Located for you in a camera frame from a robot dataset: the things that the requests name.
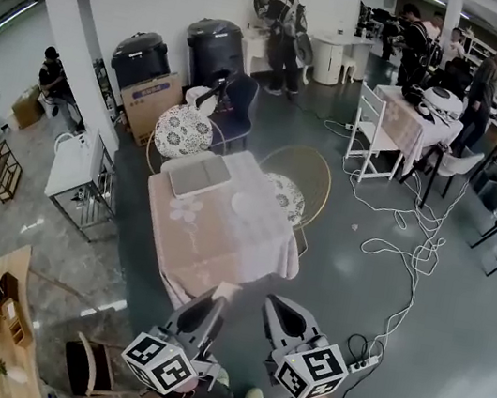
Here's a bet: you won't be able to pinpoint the wooden desk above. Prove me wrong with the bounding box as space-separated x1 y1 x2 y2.
0 239 63 398

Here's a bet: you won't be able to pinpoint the small cardboard box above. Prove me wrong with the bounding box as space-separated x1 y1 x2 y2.
7 81 50 133

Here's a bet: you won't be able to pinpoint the blue chair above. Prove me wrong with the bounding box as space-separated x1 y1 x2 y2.
203 69 263 154

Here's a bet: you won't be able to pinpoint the plaid tablecloth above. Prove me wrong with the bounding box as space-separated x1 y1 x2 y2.
361 81 470 181

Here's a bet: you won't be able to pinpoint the white bag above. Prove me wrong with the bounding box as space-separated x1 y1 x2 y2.
181 83 224 117

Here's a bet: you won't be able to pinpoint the white metal frame cabinet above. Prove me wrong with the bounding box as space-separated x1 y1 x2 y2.
37 120 135 247

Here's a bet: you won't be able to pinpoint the brown wooden chair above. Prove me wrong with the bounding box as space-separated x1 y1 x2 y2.
56 328 135 398

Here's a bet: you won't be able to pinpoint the small round patterned cushion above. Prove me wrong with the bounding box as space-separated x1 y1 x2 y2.
257 171 310 225

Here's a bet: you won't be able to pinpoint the gold wire chair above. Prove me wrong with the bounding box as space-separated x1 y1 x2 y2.
141 118 223 186
247 138 338 262

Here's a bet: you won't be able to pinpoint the white round plate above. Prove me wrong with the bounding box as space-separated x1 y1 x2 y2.
229 189 264 218

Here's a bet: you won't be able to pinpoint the white console table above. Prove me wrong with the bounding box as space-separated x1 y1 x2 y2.
235 25 279 82

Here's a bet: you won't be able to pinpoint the white cable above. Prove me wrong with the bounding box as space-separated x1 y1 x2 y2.
306 118 478 246
342 235 441 367

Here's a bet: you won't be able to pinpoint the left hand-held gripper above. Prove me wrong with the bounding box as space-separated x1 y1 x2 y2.
115 281 236 398

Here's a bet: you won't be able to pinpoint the large round patterned cushion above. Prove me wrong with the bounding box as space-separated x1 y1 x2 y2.
149 99 218 166

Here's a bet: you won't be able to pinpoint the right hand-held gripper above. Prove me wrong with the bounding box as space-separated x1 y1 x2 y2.
248 294 361 398

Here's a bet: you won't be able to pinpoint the white plastic chair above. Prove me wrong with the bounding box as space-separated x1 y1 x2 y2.
398 138 486 218

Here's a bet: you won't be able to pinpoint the white round cabinet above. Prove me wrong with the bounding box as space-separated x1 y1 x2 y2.
305 32 349 87

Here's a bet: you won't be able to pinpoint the pink floral tablecloth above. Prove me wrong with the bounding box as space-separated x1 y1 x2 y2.
126 134 319 330

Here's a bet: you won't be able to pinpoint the black wooden rack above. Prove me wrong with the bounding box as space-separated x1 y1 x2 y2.
0 138 29 206

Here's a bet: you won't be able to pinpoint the black headset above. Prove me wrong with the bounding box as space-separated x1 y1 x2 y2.
399 82 427 106

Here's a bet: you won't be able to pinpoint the white round device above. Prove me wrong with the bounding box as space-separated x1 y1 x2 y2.
418 84 466 118

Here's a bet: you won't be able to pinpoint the clear water bottle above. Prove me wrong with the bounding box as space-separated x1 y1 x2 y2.
39 383 68 398

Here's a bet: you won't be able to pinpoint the white wooden chair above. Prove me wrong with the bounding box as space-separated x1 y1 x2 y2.
339 79 416 190

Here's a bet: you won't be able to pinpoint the tall black bin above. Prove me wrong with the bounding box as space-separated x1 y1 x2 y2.
176 13 254 98

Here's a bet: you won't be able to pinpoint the grey white tray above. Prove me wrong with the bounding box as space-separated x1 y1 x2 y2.
160 146 236 207

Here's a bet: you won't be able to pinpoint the brown cardboard box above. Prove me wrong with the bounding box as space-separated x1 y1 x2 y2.
111 62 188 152

